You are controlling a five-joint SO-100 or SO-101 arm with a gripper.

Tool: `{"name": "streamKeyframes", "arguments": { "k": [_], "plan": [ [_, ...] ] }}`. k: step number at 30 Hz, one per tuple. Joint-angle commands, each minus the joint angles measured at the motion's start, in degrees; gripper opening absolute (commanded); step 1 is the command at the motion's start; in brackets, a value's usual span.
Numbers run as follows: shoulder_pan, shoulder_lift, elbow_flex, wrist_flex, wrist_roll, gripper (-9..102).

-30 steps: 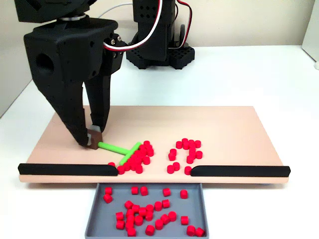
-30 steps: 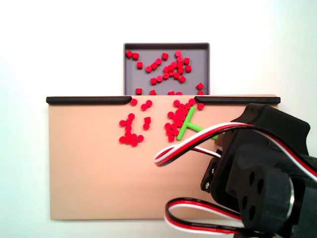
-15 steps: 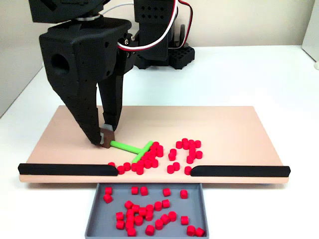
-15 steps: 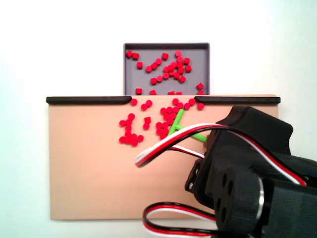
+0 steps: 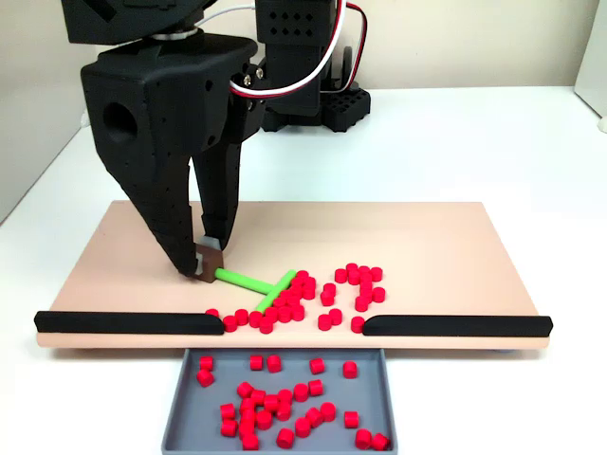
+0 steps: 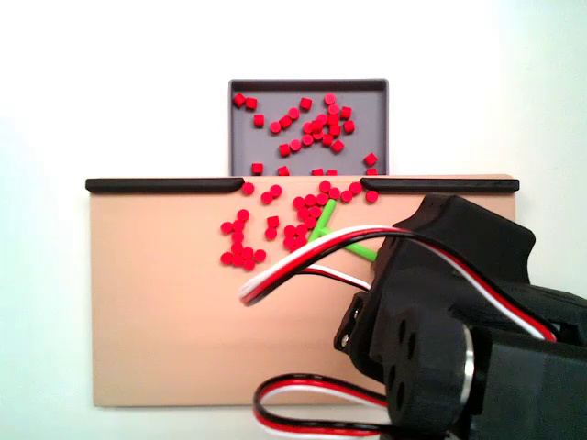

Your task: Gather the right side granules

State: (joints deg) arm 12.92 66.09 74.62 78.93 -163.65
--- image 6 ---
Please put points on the green T-shaped pusher tool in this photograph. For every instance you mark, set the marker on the green T-shaped pusher tool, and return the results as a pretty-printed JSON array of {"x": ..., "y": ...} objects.
[{"x": 326, "y": 215}]

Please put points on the grey plastic tray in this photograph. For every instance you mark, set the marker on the grey plastic tray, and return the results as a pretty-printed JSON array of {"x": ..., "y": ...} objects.
[{"x": 266, "y": 142}]

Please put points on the beige rectangular board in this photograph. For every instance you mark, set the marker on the beige rectangular board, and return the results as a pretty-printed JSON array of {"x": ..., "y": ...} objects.
[{"x": 160, "y": 321}]

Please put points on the black edge rail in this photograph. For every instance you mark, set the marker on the black edge rail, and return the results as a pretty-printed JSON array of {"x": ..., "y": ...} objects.
[
  {"x": 160, "y": 185},
  {"x": 435, "y": 185}
]

